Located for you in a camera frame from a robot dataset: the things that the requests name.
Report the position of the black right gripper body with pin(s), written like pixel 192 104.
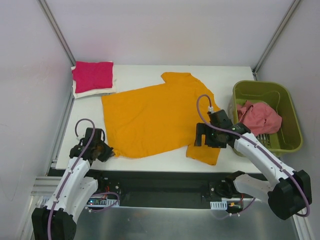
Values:
pixel 200 135

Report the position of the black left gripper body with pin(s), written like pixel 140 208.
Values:
pixel 105 152

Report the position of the orange t shirt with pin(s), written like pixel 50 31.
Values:
pixel 160 118

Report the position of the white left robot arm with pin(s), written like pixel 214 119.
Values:
pixel 57 219

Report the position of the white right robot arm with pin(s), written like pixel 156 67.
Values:
pixel 286 191

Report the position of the salmon pink t shirt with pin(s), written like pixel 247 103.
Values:
pixel 259 117

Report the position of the folded white t shirt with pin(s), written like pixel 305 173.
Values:
pixel 94 92

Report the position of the olive green plastic basket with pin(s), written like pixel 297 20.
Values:
pixel 288 139

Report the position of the folded magenta t shirt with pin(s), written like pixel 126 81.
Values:
pixel 90 76

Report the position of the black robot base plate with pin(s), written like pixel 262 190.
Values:
pixel 159 189

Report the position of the left white cable duct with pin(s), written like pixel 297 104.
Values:
pixel 94 202

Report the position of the white cable duct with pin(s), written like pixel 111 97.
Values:
pixel 219 205
pixel 94 202

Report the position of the right white cable duct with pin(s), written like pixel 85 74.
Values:
pixel 219 205

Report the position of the left aluminium frame post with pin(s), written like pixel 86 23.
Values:
pixel 57 30

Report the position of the aluminium frame post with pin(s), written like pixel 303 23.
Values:
pixel 276 35
pixel 57 30

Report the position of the right aluminium frame post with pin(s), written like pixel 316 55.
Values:
pixel 276 35

